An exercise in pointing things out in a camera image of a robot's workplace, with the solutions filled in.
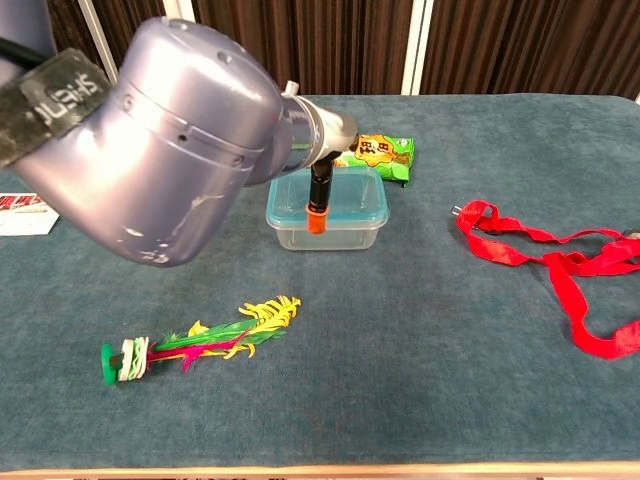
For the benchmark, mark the dark brown curtain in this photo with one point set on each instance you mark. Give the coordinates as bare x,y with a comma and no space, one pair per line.
500,45

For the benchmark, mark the colourful feather shuttlecock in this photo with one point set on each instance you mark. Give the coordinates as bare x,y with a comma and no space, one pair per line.
135,360

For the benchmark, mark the white red printed card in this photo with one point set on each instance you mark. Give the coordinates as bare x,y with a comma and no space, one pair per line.
25,222

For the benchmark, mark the left purple-grey robot arm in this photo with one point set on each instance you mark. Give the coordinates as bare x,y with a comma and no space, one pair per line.
175,150

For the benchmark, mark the blue plastic lid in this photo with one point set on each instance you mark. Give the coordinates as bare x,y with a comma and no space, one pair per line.
355,200

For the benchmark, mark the teal table cloth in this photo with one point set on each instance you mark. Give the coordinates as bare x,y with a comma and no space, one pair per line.
350,350

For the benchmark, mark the wide white frame post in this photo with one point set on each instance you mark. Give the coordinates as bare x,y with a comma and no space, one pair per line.
417,45
179,9

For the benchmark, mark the clear plastic container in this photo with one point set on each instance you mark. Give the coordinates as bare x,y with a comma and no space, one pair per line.
340,239

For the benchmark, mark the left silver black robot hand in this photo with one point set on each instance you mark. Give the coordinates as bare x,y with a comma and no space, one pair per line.
337,132

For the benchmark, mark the thin white frame post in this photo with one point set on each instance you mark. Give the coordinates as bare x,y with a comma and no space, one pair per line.
95,25

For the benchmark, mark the green orange snack bag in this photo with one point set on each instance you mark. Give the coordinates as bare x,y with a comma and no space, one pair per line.
395,160

